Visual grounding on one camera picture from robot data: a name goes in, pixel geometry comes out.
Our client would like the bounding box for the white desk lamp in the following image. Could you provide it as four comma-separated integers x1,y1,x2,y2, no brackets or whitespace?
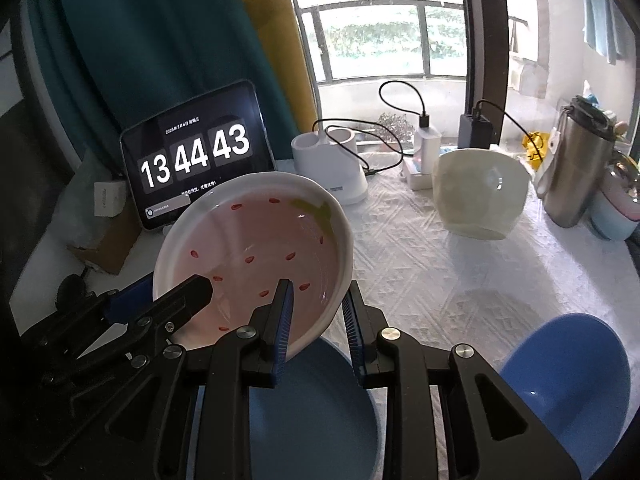
211,0,370,206

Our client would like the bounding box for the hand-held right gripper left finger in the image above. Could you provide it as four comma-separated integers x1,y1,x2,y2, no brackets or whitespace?
55,279,296,480

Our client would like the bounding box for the teal curtain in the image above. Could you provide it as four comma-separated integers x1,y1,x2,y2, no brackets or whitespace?
30,0,296,181

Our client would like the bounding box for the small light blue bowl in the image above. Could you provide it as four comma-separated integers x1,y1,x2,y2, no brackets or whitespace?
590,195,640,241

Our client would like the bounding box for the light blue ribbed plate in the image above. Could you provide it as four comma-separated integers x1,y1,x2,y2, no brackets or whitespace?
192,337,382,480

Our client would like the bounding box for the cardboard box with plastic bag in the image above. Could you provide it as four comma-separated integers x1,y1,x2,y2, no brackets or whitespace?
55,145,126,241

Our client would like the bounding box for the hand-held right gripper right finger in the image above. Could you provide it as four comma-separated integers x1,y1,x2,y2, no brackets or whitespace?
341,280,583,480

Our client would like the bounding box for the white power strip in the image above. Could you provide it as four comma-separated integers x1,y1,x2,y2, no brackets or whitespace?
402,147,456,191

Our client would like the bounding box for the yellow plastic bag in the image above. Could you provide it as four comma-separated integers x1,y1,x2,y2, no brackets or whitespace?
522,130,553,168

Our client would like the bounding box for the dark door frame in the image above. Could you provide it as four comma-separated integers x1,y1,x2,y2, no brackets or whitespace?
457,0,511,148

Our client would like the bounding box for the white charger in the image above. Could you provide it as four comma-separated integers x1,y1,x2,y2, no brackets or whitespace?
414,111,442,174

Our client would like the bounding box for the light blue towel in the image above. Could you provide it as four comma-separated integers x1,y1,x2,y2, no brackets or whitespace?
580,0,633,66

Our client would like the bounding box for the tablet showing clock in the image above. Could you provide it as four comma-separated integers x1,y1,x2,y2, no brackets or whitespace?
119,80,277,233

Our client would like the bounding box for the balcony railing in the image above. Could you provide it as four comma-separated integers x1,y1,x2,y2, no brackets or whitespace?
295,2,531,83

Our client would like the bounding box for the stainless steel bowl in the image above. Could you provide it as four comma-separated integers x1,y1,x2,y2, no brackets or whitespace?
607,160,640,196

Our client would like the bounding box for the black lamp cable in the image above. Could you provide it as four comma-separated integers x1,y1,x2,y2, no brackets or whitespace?
312,119,405,177

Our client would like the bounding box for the small white box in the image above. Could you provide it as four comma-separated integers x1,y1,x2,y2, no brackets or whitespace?
94,180,128,218

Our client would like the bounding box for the stainless steel tumbler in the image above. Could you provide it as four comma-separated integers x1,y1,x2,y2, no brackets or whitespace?
542,96,618,228

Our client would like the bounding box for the large blue bowl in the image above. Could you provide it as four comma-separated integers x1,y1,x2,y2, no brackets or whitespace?
499,312,632,480

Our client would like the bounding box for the yellow curtain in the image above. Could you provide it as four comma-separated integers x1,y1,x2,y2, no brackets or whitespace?
235,0,318,133

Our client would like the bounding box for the black power bank cable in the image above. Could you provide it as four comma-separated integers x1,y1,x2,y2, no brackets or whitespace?
472,100,546,158

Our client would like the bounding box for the pale green bowl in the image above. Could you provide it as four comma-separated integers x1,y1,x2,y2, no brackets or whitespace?
432,149,530,240

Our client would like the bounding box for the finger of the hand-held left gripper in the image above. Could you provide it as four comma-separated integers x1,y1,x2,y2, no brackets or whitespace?
22,277,154,361
65,274,215,387

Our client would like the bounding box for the black charger cable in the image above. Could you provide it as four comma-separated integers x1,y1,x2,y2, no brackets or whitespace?
378,80,431,129

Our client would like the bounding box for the black round disc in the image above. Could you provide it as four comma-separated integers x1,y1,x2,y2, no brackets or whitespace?
56,274,87,311

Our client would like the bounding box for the white strawberry-print bowl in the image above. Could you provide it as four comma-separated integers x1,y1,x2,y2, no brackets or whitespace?
151,171,355,356

